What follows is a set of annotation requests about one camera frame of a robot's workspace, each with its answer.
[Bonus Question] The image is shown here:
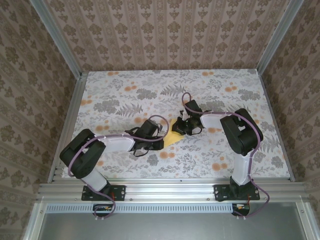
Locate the yellow cloth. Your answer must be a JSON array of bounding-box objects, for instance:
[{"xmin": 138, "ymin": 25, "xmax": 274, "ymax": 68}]
[{"xmin": 163, "ymin": 119, "xmax": 187, "ymax": 147}]

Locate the grey sheet metal panel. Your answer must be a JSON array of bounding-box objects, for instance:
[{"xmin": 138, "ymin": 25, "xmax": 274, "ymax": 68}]
[{"xmin": 23, "ymin": 202, "xmax": 313, "ymax": 240}]

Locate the long aluminium mounting beam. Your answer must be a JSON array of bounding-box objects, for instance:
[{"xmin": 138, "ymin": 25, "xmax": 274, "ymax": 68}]
[{"xmin": 36, "ymin": 181, "xmax": 310, "ymax": 202}]

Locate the floral patterned table cover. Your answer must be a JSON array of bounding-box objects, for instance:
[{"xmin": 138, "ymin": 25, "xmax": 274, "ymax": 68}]
[{"xmin": 61, "ymin": 70, "xmax": 292, "ymax": 180}]

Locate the small black connector board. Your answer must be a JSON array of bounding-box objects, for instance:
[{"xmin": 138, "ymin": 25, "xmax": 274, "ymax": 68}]
[
  {"xmin": 92, "ymin": 203, "xmax": 117, "ymax": 218},
  {"xmin": 231, "ymin": 203, "xmax": 251, "ymax": 217}
]

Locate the grey slotted cable duct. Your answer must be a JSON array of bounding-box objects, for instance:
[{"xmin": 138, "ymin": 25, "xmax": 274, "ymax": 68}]
[{"xmin": 46, "ymin": 203, "xmax": 236, "ymax": 213}]

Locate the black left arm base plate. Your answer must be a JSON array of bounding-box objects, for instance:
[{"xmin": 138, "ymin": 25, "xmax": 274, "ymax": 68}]
[{"xmin": 81, "ymin": 184, "xmax": 126, "ymax": 202}]

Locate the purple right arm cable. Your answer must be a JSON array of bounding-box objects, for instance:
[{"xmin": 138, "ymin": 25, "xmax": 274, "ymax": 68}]
[{"xmin": 181, "ymin": 92, "xmax": 271, "ymax": 221}]

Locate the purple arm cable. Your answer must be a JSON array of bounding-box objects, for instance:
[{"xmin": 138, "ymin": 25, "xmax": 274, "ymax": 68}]
[
  {"xmin": 181, "ymin": 92, "xmax": 271, "ymax": 221},
  {"xmin": 67, "ymin": 114, "xmax": 170, "ymax": 222}
]

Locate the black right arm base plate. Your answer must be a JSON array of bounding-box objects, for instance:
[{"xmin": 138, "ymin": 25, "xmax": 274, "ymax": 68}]
[{"xmin": 213, "ymin": 184, "xmax": 261, "ymax": 202}]

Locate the aluminium side rail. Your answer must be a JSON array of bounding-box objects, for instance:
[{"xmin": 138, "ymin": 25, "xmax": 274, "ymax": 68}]
[
  {"xmin": 47, "ymin": 72, "xmax": 89, "ymax": 184},
  {"xmin": 257, "ymin": 71, "xmax": 296, "ymax": 183}
]

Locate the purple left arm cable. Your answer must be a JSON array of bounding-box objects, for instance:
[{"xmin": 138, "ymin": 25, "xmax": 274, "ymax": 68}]
[{"xmin": 67, "ymin": 114, "xmax": 170, "ymax": 222}]

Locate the aluminium corner post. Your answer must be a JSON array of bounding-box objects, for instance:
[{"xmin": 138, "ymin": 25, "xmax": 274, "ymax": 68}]
[
  {"xmin": 29, "ymin": 0, "xmax": 84, "ymax": 79},
  {"xmin": 256, "ymin": 0, "xmax": 306, "ymax": 74}
]

